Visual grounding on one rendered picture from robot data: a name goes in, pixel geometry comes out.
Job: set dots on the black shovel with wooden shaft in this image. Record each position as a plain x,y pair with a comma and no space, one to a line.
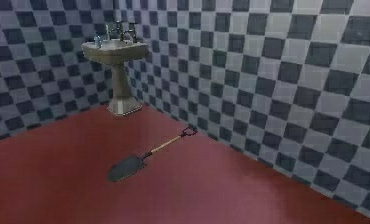
129,166

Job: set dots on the small blue bottle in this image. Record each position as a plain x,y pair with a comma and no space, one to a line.
97,41

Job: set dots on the dark metal tap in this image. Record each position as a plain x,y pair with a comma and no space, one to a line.
133,31
120,29

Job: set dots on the beige pedestal sink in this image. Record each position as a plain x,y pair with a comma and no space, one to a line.
117,53

